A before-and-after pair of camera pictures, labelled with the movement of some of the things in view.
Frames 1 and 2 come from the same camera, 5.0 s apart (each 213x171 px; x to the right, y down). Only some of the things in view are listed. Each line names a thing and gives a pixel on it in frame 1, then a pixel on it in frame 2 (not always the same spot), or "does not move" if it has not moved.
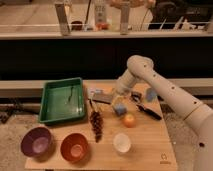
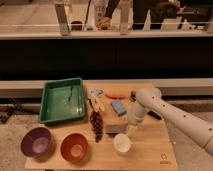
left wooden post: x=64 y=26 does not move
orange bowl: x=74 y=147 does not move
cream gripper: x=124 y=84 to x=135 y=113
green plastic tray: x=62 y=100 does not move
